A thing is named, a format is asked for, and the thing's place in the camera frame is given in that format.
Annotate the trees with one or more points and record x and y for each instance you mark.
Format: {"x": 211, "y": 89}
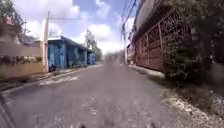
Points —
{"x": 91, "y": 45}

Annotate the grey asphalt road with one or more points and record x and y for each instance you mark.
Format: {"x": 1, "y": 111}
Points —
{"x": 110, "y": 95}

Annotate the red-brown lattice fence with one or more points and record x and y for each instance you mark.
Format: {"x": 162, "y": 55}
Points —
{"x": 153, "y": 46}

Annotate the blue building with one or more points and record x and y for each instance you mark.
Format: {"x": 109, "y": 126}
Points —
{"x": 63, "y": 53}

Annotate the pale pole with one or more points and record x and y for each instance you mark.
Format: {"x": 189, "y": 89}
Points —
{"x": 45, "y": 43}

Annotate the dark green bush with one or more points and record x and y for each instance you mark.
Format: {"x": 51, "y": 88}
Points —
{"x": 195, "y": 50}

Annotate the pale pavement strip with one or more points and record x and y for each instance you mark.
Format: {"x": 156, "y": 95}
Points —
{"x": 23, "y": 82}

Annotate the gravel verge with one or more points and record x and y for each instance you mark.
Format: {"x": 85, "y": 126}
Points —
{"x": 196, "y": 103}

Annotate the leafy tree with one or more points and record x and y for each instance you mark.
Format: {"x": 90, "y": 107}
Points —
{"x": 8, "y": 13}

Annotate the beige boundary wall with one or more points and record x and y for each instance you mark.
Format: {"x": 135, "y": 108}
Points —
{"x": 20, "y": 65}

